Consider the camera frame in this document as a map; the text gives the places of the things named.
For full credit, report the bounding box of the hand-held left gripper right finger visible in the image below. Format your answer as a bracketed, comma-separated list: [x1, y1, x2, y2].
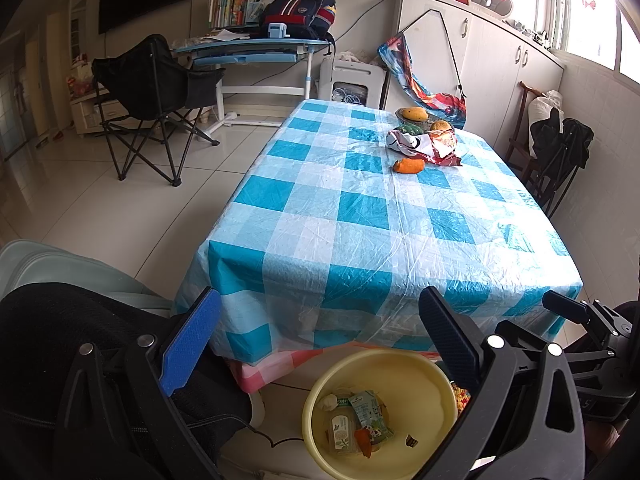
[415, 285, 588, 480]

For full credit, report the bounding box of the yellow fruit toy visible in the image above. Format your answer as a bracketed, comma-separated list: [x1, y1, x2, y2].
[395, 110, 432, 131]

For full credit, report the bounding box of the window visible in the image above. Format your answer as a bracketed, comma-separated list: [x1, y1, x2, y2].
[540, 0, 640, 78]

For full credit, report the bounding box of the red orange snack bag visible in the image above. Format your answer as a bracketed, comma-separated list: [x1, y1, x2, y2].
[425, 130, 463, 167]

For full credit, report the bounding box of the yellow plastic basin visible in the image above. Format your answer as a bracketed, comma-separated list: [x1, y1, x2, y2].
[301, 349, 460, 480]

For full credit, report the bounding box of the white printed plastic wrapper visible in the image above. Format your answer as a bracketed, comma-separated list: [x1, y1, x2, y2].
[388, 127, 432, 157]

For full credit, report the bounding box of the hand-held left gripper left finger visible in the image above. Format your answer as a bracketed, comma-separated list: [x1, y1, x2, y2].
[52, 287, 223, 480]

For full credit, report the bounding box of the blue study desk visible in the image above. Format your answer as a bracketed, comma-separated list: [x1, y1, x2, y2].
[172, 35, 333, 128]

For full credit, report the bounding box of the white bag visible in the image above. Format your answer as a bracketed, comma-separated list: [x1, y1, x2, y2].
[527, 90, 563, 126]

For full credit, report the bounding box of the blue checkered tablecloth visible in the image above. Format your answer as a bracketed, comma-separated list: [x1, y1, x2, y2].
[172, 97, 585, 367]

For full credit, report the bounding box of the white television stand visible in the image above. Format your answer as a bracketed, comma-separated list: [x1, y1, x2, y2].
[69, 87, 131, 135]

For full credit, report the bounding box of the dark wooden chair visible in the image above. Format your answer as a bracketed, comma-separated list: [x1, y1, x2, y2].
[505, 81, 596, 218]

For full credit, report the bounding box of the row of books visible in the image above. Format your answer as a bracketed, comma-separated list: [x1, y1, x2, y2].
[207, 0, 266, 28]

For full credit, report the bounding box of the green white milk carton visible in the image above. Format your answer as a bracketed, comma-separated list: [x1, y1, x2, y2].
[347, 390, 396, 443]

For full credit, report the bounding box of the black folding chair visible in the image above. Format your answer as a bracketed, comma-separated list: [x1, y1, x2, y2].
[91, 34, 226, 187]

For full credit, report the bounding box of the black textured cloth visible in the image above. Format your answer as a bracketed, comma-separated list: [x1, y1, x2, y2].
[0, 282, 251, 480]

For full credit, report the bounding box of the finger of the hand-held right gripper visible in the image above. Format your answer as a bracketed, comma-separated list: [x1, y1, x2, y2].
[495, 317, 548, 356]
[542, 290, 636, 346]

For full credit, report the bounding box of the colourful printed bag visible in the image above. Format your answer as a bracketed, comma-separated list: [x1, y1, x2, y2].
[450, 382, 473, 416]

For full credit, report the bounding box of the person's right hand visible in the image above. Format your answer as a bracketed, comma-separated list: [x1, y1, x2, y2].
[585, 422, 626, 468]

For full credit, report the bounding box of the clear plastic bottle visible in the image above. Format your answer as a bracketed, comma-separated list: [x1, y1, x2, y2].
[327, 412, 358, 456]

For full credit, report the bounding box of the colourful hanging bag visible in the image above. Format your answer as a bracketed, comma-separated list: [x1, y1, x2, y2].
[376, 34, 468, 128]

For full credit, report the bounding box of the white cabinet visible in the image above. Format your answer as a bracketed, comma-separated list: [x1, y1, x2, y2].
[395, 0, 566, 161]

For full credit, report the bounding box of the dark blue red backpack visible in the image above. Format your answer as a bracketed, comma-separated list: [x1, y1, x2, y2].
[259, 0, 337, 42]

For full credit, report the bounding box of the pale green chair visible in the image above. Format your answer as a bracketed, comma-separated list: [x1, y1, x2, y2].
[0, 239, 173, 318]

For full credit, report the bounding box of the pink checkered tablecloth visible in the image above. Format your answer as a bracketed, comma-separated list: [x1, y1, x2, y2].
[227, 342, 441, 393]

